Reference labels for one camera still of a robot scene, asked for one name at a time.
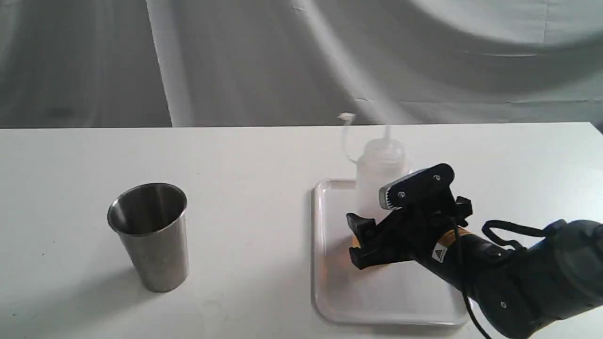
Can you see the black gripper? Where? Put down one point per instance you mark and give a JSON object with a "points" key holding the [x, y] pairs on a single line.
{"points": [[423, 211]]}

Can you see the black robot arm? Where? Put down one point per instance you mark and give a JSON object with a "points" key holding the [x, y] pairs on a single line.
{"points": [[522, 278]]}

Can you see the stainless steel cup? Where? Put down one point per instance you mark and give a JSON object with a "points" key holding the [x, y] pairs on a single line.
{"points": [[149, 219]]}

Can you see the white plastic tray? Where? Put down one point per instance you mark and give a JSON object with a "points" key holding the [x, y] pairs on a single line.
{"points": [[398, 294]]}

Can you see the grey fabric backdrop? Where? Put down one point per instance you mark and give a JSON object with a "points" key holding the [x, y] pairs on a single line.
{"points": [[218, 63]]}

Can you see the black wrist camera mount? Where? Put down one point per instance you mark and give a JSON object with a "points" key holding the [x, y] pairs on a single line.
{"points": [[464, 208]]}

